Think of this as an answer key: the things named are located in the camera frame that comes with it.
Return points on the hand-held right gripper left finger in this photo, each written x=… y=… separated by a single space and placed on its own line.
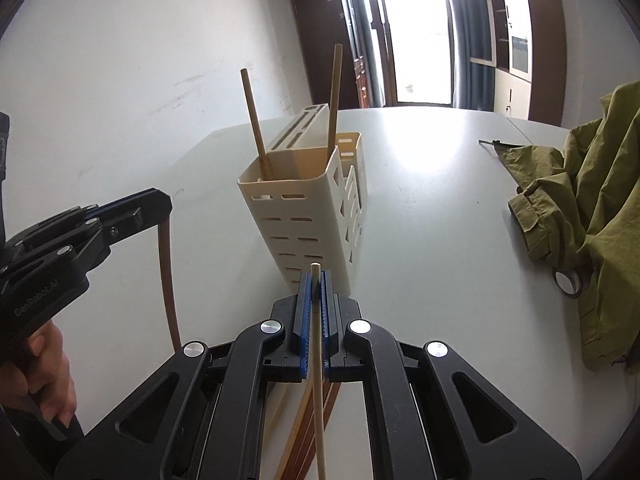
x=305 y=320

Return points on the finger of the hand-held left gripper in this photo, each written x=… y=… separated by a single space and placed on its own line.
x=135 y=215
x=65 y=217

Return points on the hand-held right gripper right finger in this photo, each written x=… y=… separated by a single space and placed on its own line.
x=327 y=320

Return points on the brown chopstick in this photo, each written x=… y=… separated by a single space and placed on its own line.
x=307 y=452
x=167 y=285
x=334 y=100
x=332 y=407
x=254 y=125

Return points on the light wooden chopstick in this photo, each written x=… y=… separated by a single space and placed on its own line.
x=318 y=410

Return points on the cream plastic utensil holder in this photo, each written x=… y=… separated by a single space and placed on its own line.
x=300 y=200

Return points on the person's left hand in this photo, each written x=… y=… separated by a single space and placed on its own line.
x=50 y=370

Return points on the tan chopstick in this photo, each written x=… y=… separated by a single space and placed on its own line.
x=296 y=430

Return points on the dark brown wardrobe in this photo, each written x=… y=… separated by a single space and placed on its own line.
x=320 y=35

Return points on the dark grey curtain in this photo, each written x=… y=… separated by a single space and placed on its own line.
x=470 y=70

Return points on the olive green jacket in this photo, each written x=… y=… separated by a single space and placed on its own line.
x=600 y=210

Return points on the glass balcony door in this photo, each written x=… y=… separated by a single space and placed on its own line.
x=415 y=35

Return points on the brown and white cabinet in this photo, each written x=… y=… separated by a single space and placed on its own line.
x=530 y=50

